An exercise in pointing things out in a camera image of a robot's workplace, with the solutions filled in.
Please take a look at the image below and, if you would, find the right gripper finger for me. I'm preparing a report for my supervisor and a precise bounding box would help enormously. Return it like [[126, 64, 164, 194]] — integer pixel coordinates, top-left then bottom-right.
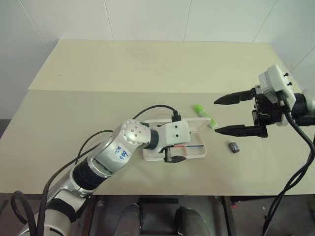
[[213, 88, 258, 106], [214, 124, 269, 139]]

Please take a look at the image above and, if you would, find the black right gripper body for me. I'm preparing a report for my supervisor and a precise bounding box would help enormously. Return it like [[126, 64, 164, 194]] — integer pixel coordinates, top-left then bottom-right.
[[251, 85, 292, 126]]

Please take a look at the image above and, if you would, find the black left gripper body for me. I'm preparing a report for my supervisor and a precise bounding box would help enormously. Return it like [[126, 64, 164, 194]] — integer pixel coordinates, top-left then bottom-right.
[[163, 147, 174, 163]]

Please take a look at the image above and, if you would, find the white plastic pencil case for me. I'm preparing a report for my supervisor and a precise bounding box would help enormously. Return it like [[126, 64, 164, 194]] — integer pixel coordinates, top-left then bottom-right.
[[142, 117, 212, 162]]

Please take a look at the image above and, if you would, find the small black clip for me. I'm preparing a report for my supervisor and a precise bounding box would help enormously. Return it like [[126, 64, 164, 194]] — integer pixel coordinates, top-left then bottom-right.
[[227, 140, 241, 154]]

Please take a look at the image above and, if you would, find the green glue stick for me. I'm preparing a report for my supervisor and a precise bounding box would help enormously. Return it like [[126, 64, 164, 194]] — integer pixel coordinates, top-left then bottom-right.
[[192, 104, 219, 130]]

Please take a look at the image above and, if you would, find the dark rounded shape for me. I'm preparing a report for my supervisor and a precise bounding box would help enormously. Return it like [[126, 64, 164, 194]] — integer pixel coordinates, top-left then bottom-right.
[[120, 203, 146, 236], [174, 206, 207, 236]]

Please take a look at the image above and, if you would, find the dark metal table leg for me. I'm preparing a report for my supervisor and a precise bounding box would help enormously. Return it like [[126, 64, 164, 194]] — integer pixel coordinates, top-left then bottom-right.
[[221, 196, 239, 236]]

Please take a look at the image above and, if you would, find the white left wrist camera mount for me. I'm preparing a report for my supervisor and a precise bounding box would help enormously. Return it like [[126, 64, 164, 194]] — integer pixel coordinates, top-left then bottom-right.
[[154, 119, 192, 155]]

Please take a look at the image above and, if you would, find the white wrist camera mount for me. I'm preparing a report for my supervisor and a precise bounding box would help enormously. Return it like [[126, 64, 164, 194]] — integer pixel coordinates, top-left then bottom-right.
[[154, 119, 192, 155], [257, 64, 297, 127]]

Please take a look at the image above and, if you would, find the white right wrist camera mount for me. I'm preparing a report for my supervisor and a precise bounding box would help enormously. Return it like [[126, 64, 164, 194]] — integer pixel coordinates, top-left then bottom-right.
[[257, 64, 297, 127]]

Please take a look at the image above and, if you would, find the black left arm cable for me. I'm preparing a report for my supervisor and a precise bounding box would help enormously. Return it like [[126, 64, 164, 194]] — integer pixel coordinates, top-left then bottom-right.
[[36, 105, 183, 236]]

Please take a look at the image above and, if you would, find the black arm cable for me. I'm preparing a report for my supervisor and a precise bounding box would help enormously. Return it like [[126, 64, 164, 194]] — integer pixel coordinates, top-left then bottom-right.
[[262, 92, 315, 236], [36, 105, 183, 236]]

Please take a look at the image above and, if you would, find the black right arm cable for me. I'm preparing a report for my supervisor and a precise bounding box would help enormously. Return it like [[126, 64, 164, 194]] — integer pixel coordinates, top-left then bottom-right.
[[262, 92, 315, 236]]

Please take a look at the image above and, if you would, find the black corrugated hose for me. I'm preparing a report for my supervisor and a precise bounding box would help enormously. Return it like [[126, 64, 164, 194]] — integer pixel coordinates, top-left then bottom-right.
[[10, 190, 32, 226]]

